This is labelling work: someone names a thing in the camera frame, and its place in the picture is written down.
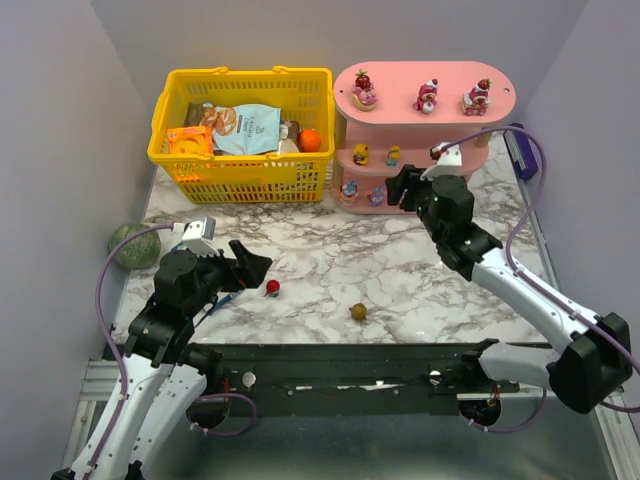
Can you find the pink three-tier shelf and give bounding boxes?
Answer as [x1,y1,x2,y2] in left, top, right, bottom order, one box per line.
[332,61,516,214]

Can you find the red cherry toy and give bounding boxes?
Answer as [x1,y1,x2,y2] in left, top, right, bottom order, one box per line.
[265,279,281,298]

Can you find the orange fruit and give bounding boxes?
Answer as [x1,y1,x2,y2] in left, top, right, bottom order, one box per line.
[298,129,322,153]

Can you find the small yellow blue toy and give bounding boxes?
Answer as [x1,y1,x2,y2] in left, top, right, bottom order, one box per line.
[386,145,401,168]

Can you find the blue white box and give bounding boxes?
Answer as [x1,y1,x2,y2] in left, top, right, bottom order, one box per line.
[171,242,241,320]

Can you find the olive brown round toy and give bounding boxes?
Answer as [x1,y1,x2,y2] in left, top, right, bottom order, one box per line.
[349,303,367,322]

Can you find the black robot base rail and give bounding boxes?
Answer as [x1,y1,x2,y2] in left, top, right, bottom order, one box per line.
[192,344,519,417]

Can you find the pink bear figure toy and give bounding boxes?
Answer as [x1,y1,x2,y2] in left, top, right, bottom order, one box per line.
[412,78,439,114]

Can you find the brown snack packet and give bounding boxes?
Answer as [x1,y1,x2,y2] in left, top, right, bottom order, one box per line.
[183,102,209,127]

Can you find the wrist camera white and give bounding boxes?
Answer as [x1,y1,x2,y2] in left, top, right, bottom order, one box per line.
[420,142,462,181]
[171,216,219,257]

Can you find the yellow plastic shopping basket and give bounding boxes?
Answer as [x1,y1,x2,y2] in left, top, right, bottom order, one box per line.
[147,66,335,204]

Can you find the orange snack box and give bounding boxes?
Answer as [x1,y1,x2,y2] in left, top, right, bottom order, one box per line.
[167,125,213,159]

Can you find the beige round item in basket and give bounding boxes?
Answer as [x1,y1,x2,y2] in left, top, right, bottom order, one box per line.
[276,138,300,155]

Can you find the small purple bunny toy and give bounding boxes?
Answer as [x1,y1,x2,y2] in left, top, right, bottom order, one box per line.
[368,186,386,208]

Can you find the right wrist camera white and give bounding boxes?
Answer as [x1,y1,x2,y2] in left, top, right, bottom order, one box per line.
[420,142,462,181]

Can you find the green textured melon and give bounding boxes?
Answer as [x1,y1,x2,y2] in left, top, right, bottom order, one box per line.
[108,223,161,270]

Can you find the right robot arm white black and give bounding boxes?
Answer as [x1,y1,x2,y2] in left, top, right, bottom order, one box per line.
[385,165,639,414]

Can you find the purple box at wall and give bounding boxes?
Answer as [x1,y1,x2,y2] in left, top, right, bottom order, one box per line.
[503,130,539,182]

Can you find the strawberry pink bear donut toy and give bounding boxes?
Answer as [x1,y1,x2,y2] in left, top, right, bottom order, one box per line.
[351,69,378,111]

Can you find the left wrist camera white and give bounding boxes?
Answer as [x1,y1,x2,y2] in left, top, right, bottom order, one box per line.
[171,216,219,257]

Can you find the purple orange bunny toy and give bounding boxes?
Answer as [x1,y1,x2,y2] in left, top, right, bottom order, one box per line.
[340,180,358,205]

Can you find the light blue chips bag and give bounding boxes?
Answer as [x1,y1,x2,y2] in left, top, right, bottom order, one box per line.
[200,103,281,156]

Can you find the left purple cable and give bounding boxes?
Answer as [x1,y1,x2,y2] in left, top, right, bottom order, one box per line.
[84,223,174,471]

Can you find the yellow duck toy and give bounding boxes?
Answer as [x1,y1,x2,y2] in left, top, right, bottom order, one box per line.
[352,143,370,166]

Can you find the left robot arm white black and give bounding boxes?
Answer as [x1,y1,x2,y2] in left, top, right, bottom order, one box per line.
[52,240,272,479]

